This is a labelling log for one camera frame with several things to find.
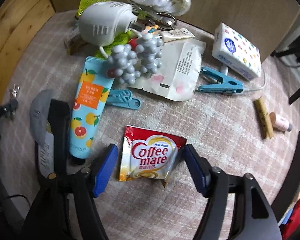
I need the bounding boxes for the black comb package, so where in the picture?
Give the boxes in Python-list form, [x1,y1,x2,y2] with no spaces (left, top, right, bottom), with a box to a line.
[30,89,70,184]

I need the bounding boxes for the teal plastic clip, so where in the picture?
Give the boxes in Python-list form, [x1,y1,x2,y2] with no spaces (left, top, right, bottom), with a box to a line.
[106,89,142,110]

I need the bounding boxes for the Coffee mate sachet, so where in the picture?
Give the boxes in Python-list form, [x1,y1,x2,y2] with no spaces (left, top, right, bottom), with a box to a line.
[119,126,187,187]

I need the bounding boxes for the fruit print hand cream tube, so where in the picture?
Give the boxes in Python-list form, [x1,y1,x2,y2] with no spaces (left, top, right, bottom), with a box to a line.
[69,56,114,159]

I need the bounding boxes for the blue clothespin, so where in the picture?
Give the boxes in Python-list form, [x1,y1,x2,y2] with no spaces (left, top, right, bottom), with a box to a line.
[197,67,244,95]

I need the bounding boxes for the grey bead massager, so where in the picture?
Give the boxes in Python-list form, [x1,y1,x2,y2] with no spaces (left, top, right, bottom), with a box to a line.
[107,33,164,85]

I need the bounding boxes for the tape roll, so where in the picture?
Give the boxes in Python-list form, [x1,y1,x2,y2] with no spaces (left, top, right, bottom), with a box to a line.
[168,0,192,16]

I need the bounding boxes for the green plastic wrapper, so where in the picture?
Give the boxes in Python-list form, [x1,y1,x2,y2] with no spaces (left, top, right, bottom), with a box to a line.
[92,30,138,59]

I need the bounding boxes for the wooden clothespin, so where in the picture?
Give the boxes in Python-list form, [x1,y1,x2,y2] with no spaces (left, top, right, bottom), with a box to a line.
[254,97,274,139]

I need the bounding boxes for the pine wood board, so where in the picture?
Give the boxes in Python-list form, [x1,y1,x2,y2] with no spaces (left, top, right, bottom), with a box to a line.
[0,0,55,103]

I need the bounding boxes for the pink small bottle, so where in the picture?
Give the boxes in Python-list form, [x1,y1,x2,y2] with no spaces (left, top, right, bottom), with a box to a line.
[269,112,293,132]

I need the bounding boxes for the white printed sachet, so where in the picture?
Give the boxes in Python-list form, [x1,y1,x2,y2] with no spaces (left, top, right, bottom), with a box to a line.
[131,38,206,102]

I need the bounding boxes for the small cream tube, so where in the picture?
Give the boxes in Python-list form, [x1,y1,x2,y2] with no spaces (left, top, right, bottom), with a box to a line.
[158,28,195,43]

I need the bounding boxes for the white electric device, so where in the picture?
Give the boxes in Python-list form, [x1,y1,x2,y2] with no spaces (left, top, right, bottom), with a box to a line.
[78,1,138,47]

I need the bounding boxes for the red pouch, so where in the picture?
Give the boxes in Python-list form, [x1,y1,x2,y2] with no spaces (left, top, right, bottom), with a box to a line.
[282,199,300,239]

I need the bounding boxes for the wooden cabinet panel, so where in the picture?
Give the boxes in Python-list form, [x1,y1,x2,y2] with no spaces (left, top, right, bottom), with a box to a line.
[46,0,300,63]

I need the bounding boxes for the white usb cable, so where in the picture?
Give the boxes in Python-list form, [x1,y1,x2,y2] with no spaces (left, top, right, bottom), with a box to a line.
[219,63,267,94]

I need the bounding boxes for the black storage box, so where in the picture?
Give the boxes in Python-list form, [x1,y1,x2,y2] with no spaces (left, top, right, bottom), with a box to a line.
[271,132,300,222]

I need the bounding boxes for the white tissue pack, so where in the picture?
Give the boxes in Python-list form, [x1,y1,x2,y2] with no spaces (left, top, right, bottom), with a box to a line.
[212,23,261,81]

